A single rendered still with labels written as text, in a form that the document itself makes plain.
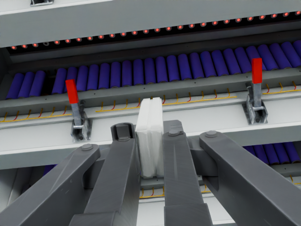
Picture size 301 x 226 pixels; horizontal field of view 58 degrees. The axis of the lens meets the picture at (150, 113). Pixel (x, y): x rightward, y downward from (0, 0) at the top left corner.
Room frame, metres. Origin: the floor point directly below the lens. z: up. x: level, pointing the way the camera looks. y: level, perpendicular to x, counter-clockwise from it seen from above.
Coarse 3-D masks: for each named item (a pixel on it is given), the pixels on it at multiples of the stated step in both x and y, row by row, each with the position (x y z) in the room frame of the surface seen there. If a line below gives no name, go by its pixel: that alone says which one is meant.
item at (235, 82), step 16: (192, 80) 0.41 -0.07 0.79; (208, 80) 0.40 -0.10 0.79; (224, 80) 0.40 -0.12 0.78; (240, 80) 0.39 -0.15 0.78; (272, 80) 0.39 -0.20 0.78; (288, 80) 0.39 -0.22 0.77; (48, 96) 0.42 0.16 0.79; (64, 96) 0.42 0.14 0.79; (80, 96) 0.41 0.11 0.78; (96, 96) 0.41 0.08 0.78; (112, 96) 0.40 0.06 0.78; (128, 96) 0.40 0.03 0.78; (144, 96) 0.40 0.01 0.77; (160, 96) 0.40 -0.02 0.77; (176, 96) 0.39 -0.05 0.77; (0, 112) 0.42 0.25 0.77; (16, 112) 0.42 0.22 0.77; (32, 112) 0.42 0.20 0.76; (64, 112) 0.40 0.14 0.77
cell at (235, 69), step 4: (228, 48) 0.47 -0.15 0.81; (224, 52) 0.47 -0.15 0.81; (228, 52) 0.46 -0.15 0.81; (232, 52) 0.46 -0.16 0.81; (224, 56) 0.46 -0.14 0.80; (228, 56) 0.45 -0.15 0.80; (232, 56) 0.45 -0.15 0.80; (228, 60) 0.45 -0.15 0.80; (232, 60) 0.44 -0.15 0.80; (228, 64) 0.44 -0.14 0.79; (232, 64) 0.43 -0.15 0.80; (236, 64) 0.43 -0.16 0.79; (228, 68) 0.44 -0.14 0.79; (232, 68) 0.43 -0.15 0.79; (236, 68) 0.42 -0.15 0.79; (232, 72) 0.42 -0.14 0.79; (236, 72) 0.42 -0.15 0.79; (240, 72) 0.42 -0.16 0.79
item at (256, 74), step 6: (252, 60) 0.36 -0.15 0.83; (258, 60) 0.35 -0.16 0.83; (252, 66) 0.36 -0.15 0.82; (258, 66) 0.35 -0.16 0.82; (252, 72) 0.36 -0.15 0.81; (258, 72) 0.35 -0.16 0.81; (252, 78) 0.35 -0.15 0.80; (258, 78) 0.35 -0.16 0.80; (258, 84) 0.35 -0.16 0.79; (258, 90) 0.35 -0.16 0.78; (258, 96) 0.34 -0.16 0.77; (252, 102) 0.35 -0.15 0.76; (258, 102) 0.34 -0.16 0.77
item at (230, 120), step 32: (192, 32) 0.50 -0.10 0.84; (224, 32) 0.49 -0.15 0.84; (256, 32) 0.49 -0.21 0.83; (0, 96) 0.47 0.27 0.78; (192, 96) 0.40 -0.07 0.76; (224, 96) 0.39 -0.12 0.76; (32, 128) 0.39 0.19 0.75; (64, 128) 0.38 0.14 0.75; (96, 128) 0.37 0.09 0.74; (192, 128) 0.35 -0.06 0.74; (224, 128) 0.34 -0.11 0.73; (256, 128) 0.33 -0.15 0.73; (288, 128) 0.33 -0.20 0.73; (0, 160) 0.36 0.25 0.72; (32, 160) 0.36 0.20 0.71
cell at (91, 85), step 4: (92, 68) 0.48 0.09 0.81; (96, 68) 0.48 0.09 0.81; (92, 72) 0.47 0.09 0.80; (96, 72) 0.47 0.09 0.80; (88, 76) 0.46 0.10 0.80; (92, 76) 0.46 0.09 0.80; (96, 76) 0.46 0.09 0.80; (88, 80) 0.45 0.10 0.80; (92, 80) 0.45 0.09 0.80; (96, 80) 0.45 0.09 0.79; (88, 84) 0.44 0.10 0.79; (92, 84) 0.44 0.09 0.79; (96, 84) 0.44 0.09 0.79; (88, 88) 0.43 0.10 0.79; (92, 88) 0.43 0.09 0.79; (96, 88) 0.44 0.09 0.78
